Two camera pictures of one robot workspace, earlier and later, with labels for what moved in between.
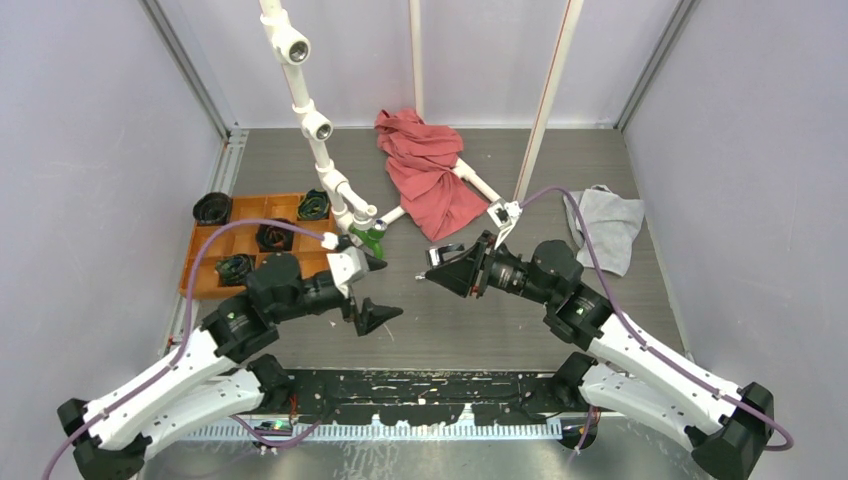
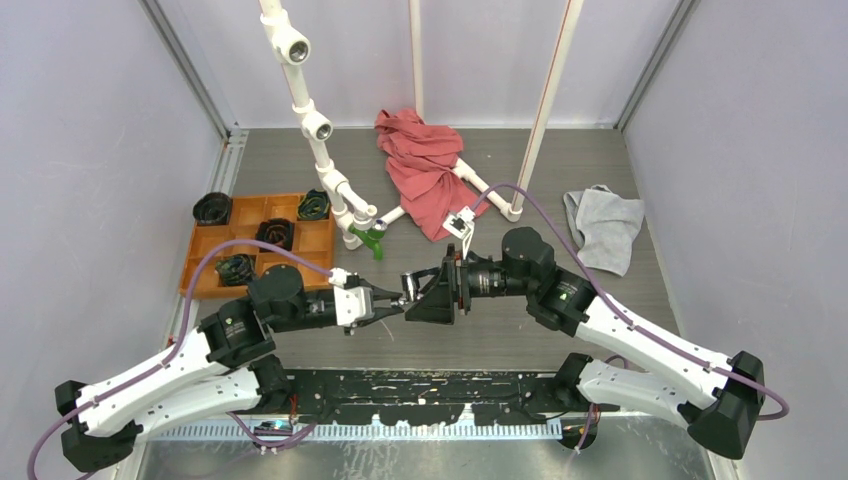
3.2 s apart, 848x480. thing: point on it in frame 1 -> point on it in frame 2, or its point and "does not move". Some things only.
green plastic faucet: (372, 238) does not move
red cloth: (420, 158) does not move
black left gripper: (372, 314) -> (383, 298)
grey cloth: (612, 222) does not move
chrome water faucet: (434, 256) -> (411, 286)
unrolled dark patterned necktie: (233, 270) does not move
